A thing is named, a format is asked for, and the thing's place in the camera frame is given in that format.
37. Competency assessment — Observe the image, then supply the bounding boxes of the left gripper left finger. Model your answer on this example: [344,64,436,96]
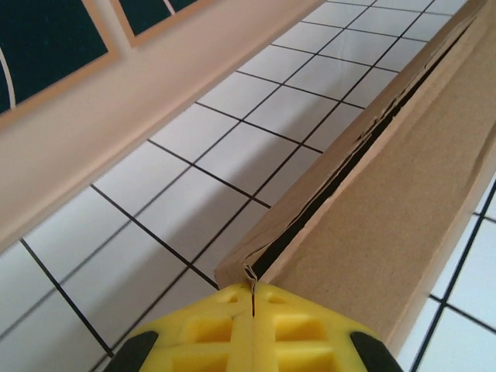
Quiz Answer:
[109,282,255,372]

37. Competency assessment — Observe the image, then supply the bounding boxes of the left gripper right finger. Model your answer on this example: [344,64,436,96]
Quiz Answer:
[251,282,405,372]

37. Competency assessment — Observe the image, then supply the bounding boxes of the brown cardboard paper box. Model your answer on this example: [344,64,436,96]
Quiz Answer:
[213,0,496,352]

